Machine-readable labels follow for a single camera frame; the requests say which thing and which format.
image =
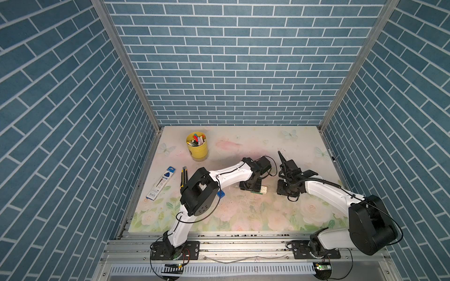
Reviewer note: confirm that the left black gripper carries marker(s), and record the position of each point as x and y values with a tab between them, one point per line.
257	188

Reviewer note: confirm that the blue white blister pack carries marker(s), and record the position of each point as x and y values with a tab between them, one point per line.
160	184

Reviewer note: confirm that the blue lego brick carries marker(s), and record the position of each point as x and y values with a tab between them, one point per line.
220	194

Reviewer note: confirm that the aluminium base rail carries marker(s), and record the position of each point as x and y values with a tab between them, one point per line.
233	256

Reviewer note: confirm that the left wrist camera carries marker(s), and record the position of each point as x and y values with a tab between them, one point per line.
264	166

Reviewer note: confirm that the yellow black utility knife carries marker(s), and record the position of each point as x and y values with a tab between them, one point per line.
184	178

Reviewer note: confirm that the yellow pen cup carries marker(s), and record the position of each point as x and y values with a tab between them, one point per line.
197	146

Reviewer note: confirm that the white lego brick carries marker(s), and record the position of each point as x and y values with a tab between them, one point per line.
263	189

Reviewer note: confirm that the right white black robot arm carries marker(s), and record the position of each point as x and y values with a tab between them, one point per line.
370	227

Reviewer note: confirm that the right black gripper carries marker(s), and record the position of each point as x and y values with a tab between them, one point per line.
279	189

